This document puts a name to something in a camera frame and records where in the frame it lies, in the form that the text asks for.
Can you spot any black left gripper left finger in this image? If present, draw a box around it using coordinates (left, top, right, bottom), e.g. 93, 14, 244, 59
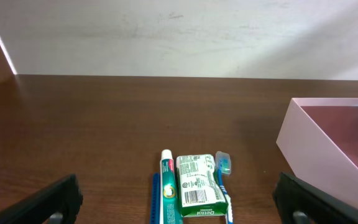
0, 174, 83, 223

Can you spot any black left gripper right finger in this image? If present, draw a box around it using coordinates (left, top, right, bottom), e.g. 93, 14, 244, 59
272, 172, 358, 224

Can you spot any green Dettol soap pack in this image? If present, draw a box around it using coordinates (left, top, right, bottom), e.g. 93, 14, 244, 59
176, 154, 228, 218

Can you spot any white open cardboard box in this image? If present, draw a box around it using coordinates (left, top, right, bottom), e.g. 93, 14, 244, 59
277, 98, 358, 209

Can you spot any blue white toothbrush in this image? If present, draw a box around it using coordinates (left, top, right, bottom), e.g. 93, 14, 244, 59
215, 151, 233, 224

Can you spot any green white toothpaste tube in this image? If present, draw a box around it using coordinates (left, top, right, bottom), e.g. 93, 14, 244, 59
160, 149, 183, 224

